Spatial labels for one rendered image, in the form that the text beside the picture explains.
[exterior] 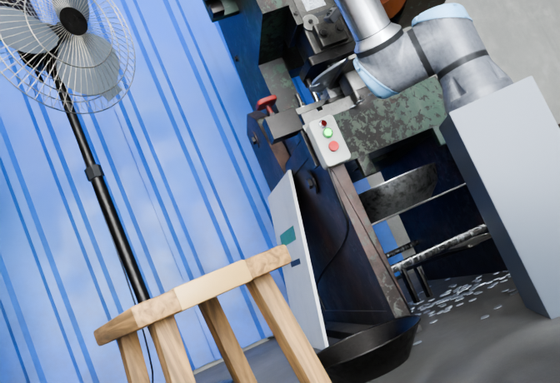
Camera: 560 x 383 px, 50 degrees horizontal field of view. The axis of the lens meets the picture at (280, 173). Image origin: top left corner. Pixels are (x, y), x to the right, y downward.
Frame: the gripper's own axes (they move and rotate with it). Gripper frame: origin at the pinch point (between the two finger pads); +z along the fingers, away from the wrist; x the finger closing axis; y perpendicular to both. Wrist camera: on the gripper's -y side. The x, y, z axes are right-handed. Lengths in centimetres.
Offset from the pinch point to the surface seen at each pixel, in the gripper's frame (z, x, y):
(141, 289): 52, 22, -84
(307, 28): -8.8, 24.1, -5.1
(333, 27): -6.7, 20.8, 2.4
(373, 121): 20.6, -5.5, -4.7
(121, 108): 9, 152, -63
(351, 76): 7.9, 7.0, -2.3
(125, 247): 39, 28, -84
